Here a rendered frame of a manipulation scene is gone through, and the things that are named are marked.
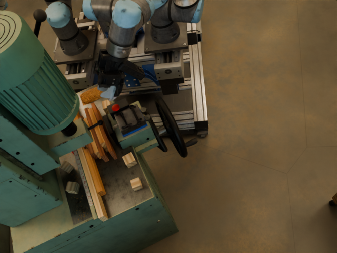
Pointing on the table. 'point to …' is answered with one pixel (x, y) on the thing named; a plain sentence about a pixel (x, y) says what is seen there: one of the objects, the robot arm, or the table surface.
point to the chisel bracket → (81, 131)
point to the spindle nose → (69, 130)
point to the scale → (82, 178)
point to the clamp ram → (111, 128)
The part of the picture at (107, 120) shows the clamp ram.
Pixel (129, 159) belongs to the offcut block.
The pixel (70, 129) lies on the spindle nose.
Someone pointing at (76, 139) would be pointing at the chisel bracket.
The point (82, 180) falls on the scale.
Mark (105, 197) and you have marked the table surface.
